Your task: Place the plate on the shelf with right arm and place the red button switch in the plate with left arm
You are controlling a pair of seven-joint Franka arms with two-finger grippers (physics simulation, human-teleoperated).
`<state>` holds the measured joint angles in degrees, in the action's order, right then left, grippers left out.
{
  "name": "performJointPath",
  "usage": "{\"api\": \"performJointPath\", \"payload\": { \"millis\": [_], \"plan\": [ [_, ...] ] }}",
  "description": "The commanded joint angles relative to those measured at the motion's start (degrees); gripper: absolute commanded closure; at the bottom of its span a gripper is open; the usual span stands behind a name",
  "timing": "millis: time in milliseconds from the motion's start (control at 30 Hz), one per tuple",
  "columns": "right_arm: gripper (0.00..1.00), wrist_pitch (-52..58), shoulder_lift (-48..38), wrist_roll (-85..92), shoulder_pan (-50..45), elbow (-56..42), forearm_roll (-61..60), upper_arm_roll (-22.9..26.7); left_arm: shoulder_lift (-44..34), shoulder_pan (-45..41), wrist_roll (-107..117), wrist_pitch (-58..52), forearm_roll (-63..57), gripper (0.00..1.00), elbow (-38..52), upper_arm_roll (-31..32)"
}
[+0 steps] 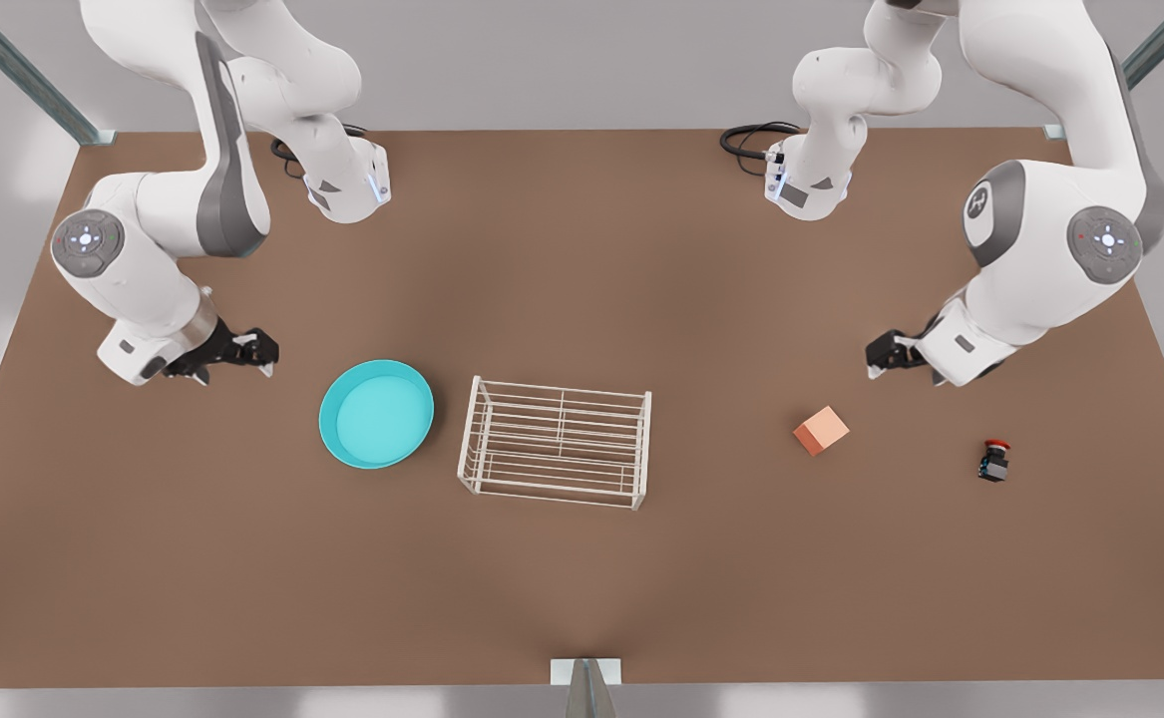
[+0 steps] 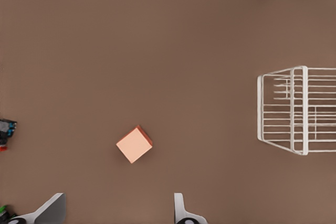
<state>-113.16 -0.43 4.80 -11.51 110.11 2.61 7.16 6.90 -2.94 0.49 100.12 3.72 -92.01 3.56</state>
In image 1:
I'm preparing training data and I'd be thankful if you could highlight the orange cube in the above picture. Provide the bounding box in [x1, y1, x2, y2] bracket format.
[793, 406, 851, 458]

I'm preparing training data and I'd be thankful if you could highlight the black cable loop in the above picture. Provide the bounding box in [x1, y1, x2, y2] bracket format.
[720, 122, 805, 178]
[270, 124, 370, 180]

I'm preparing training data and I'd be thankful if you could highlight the turquoise plate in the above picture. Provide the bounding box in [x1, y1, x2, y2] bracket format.
[319, 360, 436, 470]

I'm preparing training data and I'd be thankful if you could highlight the silver frame post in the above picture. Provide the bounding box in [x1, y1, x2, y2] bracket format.
[551, 657, 622, 718]
[0, 0, 117, 148]
[1043, 0, 1164, 141]

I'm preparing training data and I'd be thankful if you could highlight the white wire shelf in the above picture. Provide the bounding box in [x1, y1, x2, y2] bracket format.
[457, 376, 653, 511]

